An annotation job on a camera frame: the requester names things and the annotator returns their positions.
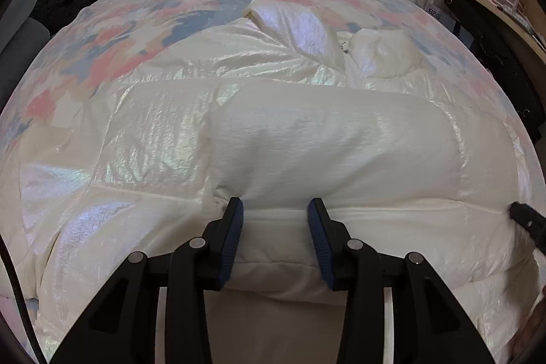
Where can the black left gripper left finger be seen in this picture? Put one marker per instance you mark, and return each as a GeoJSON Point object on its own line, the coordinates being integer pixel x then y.
{"type": "Point", "coordinates": [203, 263]}

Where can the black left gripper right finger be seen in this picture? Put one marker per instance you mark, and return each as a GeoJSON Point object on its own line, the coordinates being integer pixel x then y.
{"type": "Point", "coordinates": [349, 265]}

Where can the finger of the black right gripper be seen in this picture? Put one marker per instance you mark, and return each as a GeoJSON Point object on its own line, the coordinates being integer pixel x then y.
{"type": "Point", "coordinates": [530, 220]}

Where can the white iridescent puffer jacket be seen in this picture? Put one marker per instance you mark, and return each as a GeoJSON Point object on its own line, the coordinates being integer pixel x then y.
{"type": "Point", "coordinates": [276, 109]}

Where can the black clothes pile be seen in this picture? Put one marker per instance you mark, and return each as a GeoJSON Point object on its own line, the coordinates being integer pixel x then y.
{"type": "Point", "coordinates": [57, 14]}

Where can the pastel patterned bed cover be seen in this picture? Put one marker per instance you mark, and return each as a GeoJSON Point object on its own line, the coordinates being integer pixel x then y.
{"type": "Point", "coordinates": [110, 38]}

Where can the blue grey pillow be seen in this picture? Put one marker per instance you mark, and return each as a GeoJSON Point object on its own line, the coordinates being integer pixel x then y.
{"type": "Point", "coordinates": [22, 37]}

